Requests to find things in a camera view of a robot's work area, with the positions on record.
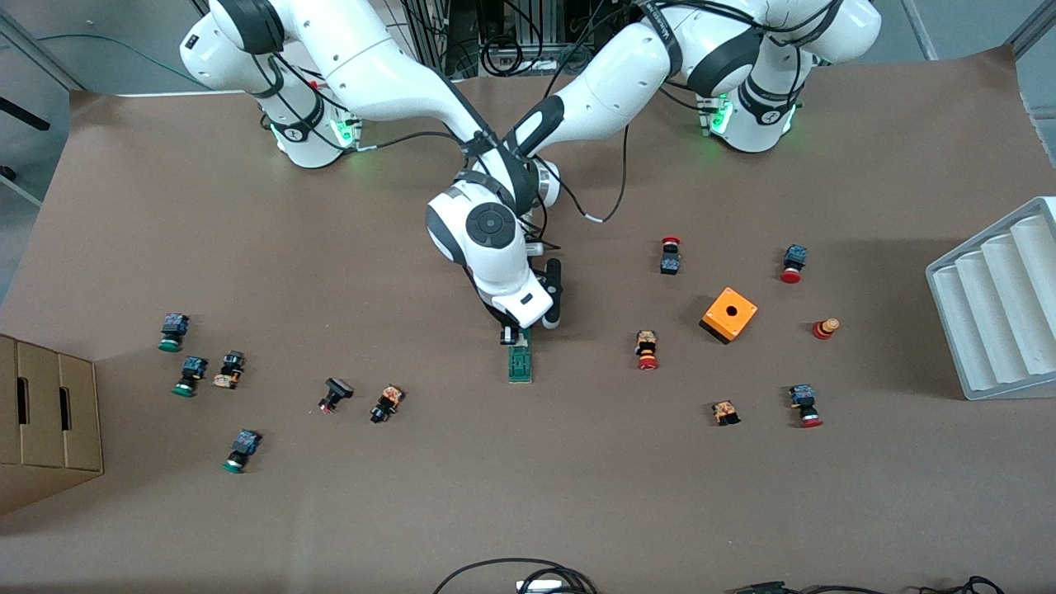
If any green load switch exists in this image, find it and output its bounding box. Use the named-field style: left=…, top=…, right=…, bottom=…
left=506, top=328, right=535, bottom=384

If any black selector with orange block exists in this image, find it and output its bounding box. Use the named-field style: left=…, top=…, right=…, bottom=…
left=370, top=384, right=406, bottom=425

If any black square push button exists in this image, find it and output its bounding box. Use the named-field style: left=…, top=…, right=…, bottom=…
left=318, top=377, right=355, bottom=414

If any green push button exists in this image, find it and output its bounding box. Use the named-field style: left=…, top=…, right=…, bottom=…
left=221, top=429, right=263, bottom=474
left=158, top=313, right=191, bottom=354
left=172, top=356, right=209, bottom=398

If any cardboard box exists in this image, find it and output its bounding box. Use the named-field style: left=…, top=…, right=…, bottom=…
left=0, top=333, right=105, bottom=516

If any light grey ribbed tray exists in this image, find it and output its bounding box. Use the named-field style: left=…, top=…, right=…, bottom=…
left=925, top=196, right=1056, bottom=402

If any black rod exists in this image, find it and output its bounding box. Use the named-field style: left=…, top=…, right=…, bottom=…
left=0, top=97, right=50, bottom=131

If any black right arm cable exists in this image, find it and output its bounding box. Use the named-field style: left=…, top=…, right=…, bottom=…
left=355, top=130, right=478, bottom=153

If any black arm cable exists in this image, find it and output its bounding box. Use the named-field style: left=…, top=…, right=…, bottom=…
left=355, top=130, right=478, bottom=153
left=536, top=122, right=632, bottom=252

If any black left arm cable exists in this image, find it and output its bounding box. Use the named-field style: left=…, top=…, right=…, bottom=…
left=536, top=122, right=632, bottom=252

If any orange button enclosure box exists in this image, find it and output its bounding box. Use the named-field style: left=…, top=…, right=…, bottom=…
left=699, top=286, right=759, bottom=346

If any black cable loop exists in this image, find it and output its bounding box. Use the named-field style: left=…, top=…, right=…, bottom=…
left=432, top=558, right=599, bottom=594

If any black switch with orange block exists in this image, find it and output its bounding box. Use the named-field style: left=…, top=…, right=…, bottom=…
left=212, top=350, right=247, bottom=390

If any equipment rack with cables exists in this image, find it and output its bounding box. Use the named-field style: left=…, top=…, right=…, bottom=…
left=388, top=0, right=653, bottom=79

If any black cable bundle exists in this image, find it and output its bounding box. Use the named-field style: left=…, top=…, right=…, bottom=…
left=728, top=575, right=1007, bottom=594

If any thin green cable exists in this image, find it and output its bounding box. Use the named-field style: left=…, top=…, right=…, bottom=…
left=37, top=31, right=203, bottom=87

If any aluminium frame bar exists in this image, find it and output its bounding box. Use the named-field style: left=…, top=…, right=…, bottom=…
left=0, top=12, right=87, bottom=92
left=899, top=0, right=941, bottom=60
left=1002, top=0, right=1056, bottom=59

